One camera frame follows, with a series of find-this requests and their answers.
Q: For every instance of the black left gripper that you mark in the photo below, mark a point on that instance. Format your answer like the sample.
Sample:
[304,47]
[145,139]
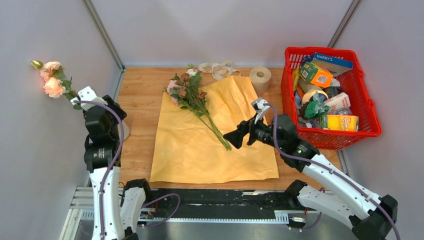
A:
[122,112]

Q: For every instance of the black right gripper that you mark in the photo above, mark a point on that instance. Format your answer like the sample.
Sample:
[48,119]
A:
[235,137]

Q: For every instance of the orange wrapping paper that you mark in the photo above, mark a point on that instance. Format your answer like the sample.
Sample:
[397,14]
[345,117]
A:
[187,151]

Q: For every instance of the peach rose stem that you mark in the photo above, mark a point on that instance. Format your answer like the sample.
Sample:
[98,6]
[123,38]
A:
[56,84]

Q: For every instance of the white ribbon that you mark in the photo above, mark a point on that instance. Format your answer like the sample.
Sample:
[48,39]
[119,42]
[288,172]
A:
[219,71]

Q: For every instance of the artificial flower bunch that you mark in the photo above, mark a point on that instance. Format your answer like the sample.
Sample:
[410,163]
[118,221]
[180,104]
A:
[186,93]

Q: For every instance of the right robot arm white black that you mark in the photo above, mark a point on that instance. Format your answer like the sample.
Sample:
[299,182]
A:
[338,185]

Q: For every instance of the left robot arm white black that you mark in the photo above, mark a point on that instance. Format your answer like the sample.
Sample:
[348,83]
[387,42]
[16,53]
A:
[106,185]

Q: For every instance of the beige cylindrical vase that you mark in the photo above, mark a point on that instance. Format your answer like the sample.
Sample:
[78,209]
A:
[125,133]

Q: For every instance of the round yellow white container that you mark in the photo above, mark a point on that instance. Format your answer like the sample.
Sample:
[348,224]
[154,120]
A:
[314,95]

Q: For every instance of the green crumpled bag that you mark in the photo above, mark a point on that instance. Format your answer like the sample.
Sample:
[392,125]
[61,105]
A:
[315,109]

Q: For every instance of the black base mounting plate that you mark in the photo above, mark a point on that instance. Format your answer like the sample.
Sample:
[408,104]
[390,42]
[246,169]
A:
[219,204]

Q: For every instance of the green orange carton box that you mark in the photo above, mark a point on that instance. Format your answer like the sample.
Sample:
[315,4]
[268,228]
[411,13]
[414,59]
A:
[316,75]

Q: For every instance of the yellow orange snack box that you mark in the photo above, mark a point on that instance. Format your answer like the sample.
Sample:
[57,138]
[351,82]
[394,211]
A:
[345,123]

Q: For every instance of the blue Harry's box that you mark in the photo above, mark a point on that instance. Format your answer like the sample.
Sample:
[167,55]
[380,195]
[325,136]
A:
[334,65]

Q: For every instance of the red plastic shopping basket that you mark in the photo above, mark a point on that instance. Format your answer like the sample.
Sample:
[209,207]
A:
[352,83]

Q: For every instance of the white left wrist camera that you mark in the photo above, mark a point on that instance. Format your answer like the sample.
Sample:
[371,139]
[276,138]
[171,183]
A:
[87,94]

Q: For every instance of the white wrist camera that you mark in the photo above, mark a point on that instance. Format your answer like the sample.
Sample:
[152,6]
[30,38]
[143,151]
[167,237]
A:
[261,106]
[87,94]

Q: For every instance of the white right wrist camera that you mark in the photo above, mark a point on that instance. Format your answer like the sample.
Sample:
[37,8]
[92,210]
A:
[261,106]

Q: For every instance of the aluminium frame rail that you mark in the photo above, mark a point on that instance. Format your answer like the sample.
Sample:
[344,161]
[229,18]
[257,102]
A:
[84,199]

